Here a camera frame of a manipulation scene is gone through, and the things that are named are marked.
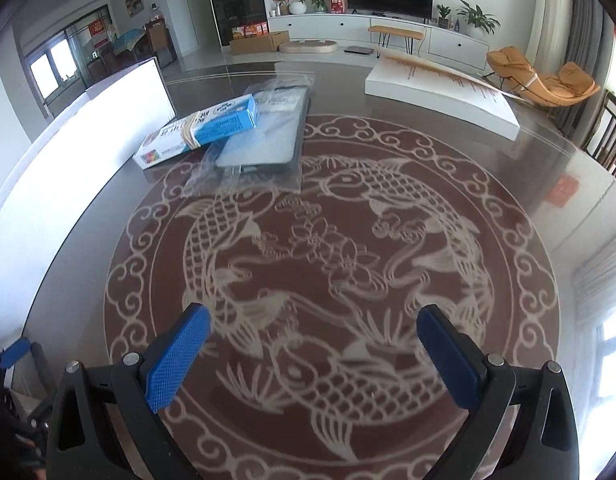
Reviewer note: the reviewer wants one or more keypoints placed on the large potted plant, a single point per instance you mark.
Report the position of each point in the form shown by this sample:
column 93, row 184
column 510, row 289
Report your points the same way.
column 477, row 19

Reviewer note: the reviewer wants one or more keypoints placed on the orange lounge chair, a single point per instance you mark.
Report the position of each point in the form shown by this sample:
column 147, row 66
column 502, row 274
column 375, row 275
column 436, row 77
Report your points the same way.
column 547, row 82

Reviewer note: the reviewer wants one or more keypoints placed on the white flat box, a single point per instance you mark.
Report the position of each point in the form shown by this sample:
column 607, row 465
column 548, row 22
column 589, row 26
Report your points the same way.
column 437, row 100

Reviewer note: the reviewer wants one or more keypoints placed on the blue and white box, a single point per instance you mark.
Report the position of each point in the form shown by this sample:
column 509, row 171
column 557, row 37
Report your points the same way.
column 208, row 127

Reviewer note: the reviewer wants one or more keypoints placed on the person's left hand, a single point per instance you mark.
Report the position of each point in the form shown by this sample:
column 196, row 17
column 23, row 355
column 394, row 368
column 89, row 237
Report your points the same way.
column 10, row 455

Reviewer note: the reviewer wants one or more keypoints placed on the brown wooden sideboard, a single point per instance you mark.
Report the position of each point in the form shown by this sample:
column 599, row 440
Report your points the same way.
column 160, row 40

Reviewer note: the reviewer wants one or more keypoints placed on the brown cardboard box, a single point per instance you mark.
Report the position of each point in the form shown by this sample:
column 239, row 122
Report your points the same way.
column 258, row 44

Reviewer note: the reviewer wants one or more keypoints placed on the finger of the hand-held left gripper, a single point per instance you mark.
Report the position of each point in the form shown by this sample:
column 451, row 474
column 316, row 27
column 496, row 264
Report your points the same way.
column 42, row 417
column 15, row 353

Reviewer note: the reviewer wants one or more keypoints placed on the orange top bench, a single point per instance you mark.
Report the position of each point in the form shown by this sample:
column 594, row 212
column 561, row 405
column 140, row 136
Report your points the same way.
column 395, row 31

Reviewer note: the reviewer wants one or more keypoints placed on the orange snack boxes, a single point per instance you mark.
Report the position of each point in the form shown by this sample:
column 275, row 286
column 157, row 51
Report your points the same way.
column 250, row 29

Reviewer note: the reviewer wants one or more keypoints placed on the dark wooden chair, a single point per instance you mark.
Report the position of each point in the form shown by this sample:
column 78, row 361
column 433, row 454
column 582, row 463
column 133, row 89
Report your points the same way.
column 610, row 135

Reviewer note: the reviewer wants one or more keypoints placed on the cloth covered air conditioner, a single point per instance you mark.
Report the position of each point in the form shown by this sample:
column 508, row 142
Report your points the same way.
column 550, row 15

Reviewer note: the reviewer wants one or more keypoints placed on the grey curtain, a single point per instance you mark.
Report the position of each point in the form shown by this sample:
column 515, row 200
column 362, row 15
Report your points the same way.
column 585, row 35

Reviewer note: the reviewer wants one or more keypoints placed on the white round vase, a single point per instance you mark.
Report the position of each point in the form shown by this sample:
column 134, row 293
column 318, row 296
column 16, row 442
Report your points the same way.
column 297, row 8

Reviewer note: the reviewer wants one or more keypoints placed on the red door decoration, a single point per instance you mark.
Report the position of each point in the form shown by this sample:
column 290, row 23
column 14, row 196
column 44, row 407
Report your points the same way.
column 99, row 34

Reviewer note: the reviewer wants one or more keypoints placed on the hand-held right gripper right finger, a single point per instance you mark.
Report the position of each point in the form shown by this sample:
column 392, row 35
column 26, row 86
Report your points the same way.
column 450, row 357

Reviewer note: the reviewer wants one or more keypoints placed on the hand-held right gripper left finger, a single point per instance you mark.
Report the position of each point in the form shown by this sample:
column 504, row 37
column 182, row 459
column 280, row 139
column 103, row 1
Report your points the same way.
column 180, row 352

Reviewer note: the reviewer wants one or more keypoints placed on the dark glass cabinet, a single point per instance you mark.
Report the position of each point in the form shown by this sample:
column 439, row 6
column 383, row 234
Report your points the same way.
column 235, row 0

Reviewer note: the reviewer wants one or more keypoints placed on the dark bathroom scale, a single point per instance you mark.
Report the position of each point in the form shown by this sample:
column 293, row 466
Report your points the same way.
column 359, row 50

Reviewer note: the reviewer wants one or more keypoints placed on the table with patterned cloth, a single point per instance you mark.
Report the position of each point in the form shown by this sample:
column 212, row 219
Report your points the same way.
column 130, row 39

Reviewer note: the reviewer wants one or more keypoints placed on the small potted plant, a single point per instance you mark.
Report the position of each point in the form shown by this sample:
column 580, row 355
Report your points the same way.
column 442, row 16

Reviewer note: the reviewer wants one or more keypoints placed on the beige oval floor cushion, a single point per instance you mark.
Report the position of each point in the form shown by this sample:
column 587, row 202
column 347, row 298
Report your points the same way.
column 308, row 47

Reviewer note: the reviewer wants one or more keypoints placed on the dark flat tablet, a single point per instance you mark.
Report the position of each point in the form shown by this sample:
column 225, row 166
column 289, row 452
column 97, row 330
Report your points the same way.
column 263, row 145

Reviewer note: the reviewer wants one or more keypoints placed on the red gift box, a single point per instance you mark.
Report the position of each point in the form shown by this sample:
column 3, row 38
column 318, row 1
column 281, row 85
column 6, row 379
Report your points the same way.
column 339, row 2

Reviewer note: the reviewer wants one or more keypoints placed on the white foam board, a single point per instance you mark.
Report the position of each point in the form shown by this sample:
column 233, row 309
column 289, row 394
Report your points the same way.
column 78, row 150

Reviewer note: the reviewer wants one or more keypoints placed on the white television cabinet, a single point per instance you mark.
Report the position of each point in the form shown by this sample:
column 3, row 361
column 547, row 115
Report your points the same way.
column 328, row 27

